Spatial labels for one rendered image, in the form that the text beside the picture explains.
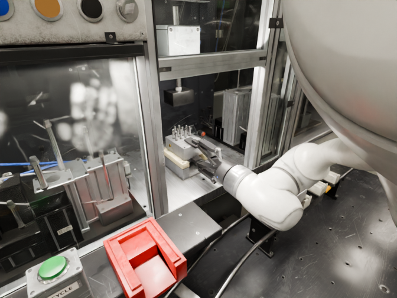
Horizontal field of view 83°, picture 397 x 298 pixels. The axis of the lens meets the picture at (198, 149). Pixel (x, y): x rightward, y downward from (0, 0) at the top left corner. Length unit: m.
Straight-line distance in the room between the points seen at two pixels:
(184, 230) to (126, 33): 0.48
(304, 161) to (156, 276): 0.44
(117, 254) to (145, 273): 0.08
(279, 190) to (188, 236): 0.26
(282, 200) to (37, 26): 0.56
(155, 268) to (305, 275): 0.52
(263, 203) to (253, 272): 0.34
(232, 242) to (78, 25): 0.80
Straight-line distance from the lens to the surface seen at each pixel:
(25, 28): 0.44
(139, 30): 0.48
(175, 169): 0.83
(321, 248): 1.01
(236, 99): 0.94
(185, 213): 0.69
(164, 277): 0.56
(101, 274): 0.61
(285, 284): 0.87
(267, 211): 0.58
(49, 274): 0.49
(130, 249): 0.58
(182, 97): 0.78
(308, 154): 0.63
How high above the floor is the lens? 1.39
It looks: 28 degrees down
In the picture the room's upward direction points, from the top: straight up
